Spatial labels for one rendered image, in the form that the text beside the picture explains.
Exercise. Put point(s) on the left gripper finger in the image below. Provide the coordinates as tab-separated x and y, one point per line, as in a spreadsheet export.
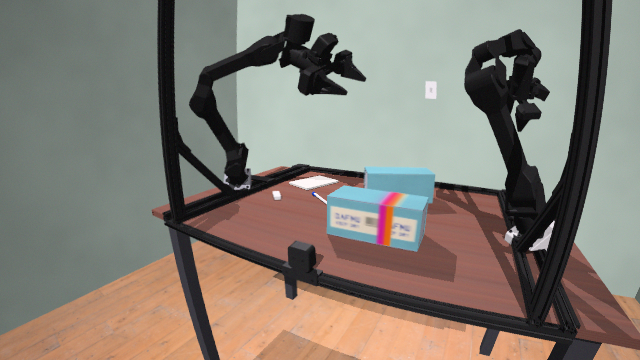
323	85
350	71

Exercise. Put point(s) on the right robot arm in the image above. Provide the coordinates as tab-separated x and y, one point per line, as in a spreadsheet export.
488	90

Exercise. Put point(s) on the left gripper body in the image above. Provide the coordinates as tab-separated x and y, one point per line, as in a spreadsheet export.
303	62

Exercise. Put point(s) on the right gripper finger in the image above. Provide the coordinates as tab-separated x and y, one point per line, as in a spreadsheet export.
510	103
520	123

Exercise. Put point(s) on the light blue rectangular sleeve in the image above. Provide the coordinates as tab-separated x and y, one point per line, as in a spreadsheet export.
409	180

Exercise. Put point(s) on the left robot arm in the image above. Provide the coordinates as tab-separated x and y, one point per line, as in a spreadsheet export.
265	51

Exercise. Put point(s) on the light blue box with rainbow band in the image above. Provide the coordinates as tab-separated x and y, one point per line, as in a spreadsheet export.
378	217

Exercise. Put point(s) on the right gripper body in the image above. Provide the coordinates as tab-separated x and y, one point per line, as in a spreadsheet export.
520	91

